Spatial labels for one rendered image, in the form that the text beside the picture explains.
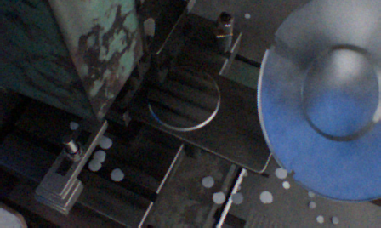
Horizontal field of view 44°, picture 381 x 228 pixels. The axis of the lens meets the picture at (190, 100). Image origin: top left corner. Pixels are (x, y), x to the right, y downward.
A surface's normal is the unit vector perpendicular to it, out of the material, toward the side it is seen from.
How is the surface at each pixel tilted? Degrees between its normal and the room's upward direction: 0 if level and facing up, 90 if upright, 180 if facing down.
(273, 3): 0
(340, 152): 54
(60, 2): 90
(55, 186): 0
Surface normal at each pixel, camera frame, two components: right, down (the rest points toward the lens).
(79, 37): 0.90, 0.39
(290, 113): -0.76, -0.04
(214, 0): 0.00, -0.46
